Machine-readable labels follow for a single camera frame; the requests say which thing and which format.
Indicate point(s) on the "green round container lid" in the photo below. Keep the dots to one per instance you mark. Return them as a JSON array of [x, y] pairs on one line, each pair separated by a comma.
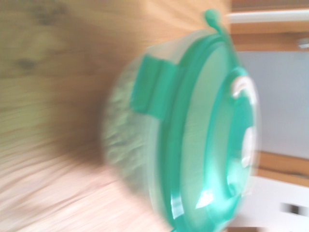
[[193, 125]]

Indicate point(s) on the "clear plastic food container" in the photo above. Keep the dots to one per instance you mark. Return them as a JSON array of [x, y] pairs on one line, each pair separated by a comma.
[[120, 135]]

